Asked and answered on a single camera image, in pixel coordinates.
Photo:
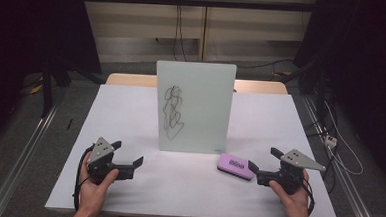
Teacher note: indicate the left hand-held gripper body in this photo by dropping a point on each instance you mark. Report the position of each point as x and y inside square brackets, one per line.
[100, 150]

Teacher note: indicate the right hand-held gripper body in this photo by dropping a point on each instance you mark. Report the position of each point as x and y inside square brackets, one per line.
[296, 159]

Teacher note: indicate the purple whiteboard eraser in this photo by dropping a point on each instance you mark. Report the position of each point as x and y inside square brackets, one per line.
[234, 165]

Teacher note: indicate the glass whiteboard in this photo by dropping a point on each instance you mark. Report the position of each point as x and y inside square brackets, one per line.
[201, 105]

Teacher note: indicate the person's left hand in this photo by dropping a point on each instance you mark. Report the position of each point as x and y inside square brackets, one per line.
[91, 193]

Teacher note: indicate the person's right hand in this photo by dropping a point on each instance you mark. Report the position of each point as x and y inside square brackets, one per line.
[294, 204]

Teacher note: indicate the white power strip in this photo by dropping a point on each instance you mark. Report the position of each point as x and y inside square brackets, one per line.
[330, 141]

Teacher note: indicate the black pen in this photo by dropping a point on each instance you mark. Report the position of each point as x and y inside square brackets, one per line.
[69, 123]

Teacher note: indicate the white table cover sheet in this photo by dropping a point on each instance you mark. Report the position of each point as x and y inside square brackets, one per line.
[189, 195]

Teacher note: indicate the yellow floor object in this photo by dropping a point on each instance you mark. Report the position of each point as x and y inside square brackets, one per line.
[37, 89]

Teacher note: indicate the dark curtain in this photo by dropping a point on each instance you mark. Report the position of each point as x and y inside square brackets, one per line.
[367, 47]
[28, 23]

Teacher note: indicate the metal floor rail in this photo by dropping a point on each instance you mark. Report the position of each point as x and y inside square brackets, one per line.
[353, 193]
[21, 159]

